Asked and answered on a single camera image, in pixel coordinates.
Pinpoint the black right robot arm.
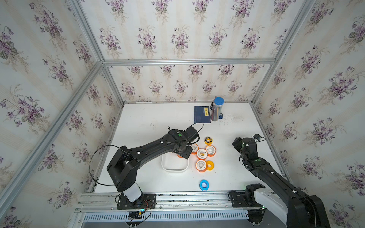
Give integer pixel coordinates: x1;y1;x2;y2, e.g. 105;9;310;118
228;135;330;228

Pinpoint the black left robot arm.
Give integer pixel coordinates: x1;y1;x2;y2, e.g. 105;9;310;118
106;126;200;202

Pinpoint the yellow sealing tape roll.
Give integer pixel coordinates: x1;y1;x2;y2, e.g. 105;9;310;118
204;137;213;145
206;161;215;171

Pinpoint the white plastic storage box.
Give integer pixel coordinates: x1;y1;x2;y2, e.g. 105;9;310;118
161;153;189;173

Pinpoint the blue sealing tape roll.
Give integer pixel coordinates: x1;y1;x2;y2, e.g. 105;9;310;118
199;180;210;191

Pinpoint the dark blue booklet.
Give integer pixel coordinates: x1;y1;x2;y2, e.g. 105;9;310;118
194;106;211;124

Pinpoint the silver cylinder blue lid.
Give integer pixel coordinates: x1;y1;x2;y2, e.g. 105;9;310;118
210;97;224;122

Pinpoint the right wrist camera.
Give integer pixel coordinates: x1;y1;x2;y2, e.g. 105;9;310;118
253;134;266;142

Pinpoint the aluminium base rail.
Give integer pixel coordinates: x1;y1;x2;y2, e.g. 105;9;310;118
67;191;269;228

